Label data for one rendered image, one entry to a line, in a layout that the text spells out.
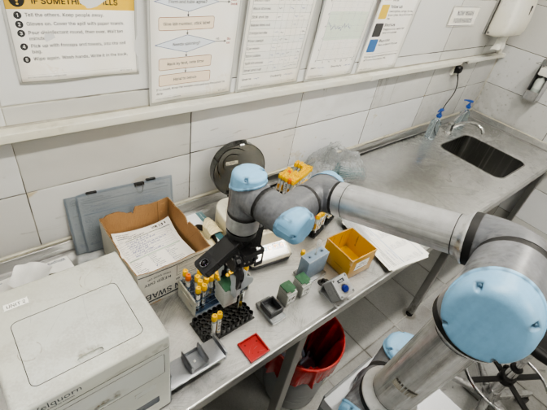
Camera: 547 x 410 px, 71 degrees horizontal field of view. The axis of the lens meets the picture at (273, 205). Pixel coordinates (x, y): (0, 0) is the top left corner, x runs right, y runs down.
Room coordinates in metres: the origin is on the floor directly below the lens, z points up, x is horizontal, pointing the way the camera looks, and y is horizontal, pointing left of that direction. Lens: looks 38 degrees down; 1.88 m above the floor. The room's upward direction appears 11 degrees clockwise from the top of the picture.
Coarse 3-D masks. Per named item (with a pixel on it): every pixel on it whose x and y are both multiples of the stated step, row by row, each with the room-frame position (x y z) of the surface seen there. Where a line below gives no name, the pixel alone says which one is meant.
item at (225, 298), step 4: (216, 284) 0.64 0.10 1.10; (216, 288) 0.64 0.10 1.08; (220, 288) 0.63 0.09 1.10; (216, 292) 0.64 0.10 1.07; (220, 292) 0.62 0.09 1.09; (224, 292) 0.61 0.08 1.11; (228, 292) 0.61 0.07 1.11; (216, 296) 0.64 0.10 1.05; (220, 296) 0.62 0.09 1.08; (224, 296) 0.61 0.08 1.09; (228, 296) 0.62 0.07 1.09; (232, 296) 0.62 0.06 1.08; (220, 300) 0.62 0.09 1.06; (224, 300) 0.61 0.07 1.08; (228, 300) 0.62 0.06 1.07; (232, 300) 0.63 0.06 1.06; (236, 300) 0.63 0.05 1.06; (224, 304) 0.61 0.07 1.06; (228, 304) 0.62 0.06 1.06
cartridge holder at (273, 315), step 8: (272, 296) 0.79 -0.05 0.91; (256, 304) 0.77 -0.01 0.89; (264, 304) 0.75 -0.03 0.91; (272, 304) 0.78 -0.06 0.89; (280, 304) 0.76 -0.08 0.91; (264, 312) 0.74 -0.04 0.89; (272, 312) 0.75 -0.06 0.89; (280, 312) 0.75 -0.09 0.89; (272, 320) 0.72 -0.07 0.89; (280, 320) 0.73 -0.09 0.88
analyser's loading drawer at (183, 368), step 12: (216, 336) 0.60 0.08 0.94; (204, 348) 0.57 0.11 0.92; (216, 348) 0.57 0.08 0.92; (180, 360) 0.52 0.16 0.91; (192, 360) 0.53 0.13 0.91; (204, 360) 0.53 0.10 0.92; (216, 360) 0.54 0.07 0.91; (180, 372) 0.49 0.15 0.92; (192, 372) 0.49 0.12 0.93; (180, 384) 0.46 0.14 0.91
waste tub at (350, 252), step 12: (336, 240) 1.08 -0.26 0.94; (348, 240) 1.13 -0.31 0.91; (360, 240) 1.09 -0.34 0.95; (336, 252) 1.01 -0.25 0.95; (348, 252) 1.09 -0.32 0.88; (360, 252) 1.08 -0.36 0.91; (372, 252) 1.02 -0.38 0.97; (336, 264) 0.99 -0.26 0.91; (348, 264) 0.96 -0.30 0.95; (360, 264) 0.99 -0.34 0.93; (348, 276) 0.96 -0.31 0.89
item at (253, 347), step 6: (252, 336) 0.66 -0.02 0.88; (258, 336) 0.66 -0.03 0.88; (240, 342) 0.63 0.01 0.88; (246, 342) 0.63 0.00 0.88; (252, 342) 0.64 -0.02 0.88; (258, 342) 0.64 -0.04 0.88; (264, 342) 0.64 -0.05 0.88; (240, 348) 0.61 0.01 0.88; (246, 348) 0.62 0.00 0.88; (252, 348) 0.62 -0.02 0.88; (258, 348) 0.62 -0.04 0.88; (264, 348) 0.63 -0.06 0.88; (246, 354) 0.59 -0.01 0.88; (252, 354) 0.60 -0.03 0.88; (258, 354) 0.61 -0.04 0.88; (264, 354) 0.61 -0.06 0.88; (252, 360) 0.58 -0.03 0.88
